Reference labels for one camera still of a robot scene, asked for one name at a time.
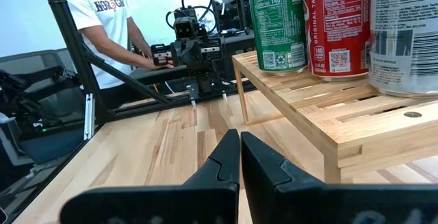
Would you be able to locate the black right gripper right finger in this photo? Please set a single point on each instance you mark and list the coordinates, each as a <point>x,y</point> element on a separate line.
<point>325,203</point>

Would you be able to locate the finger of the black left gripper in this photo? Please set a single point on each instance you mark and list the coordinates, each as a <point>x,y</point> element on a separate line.
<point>182,56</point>
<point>199,58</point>

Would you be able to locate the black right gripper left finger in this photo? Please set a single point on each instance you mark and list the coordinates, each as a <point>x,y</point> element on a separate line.
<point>171,203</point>

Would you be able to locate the green Sprite can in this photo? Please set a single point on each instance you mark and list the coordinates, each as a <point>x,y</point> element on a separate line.
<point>279,25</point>

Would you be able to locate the red Coca-Cola Star Wars can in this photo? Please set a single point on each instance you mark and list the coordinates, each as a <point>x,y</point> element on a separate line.
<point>337,28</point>

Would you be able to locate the silver soda can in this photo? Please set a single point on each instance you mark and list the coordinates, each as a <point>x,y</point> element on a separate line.
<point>403,35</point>

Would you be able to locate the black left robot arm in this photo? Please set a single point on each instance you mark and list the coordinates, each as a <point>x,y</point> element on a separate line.
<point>205,81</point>

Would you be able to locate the wooden slatted shelf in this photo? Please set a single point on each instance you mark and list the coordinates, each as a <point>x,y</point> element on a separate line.
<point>359,128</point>

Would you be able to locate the person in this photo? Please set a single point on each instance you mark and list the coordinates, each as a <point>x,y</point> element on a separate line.
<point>106,18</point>

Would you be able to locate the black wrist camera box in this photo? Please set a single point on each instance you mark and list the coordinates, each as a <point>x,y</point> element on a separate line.
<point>184,28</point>

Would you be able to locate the silver metal bracket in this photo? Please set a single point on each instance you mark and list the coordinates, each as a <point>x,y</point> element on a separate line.
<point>89,116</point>

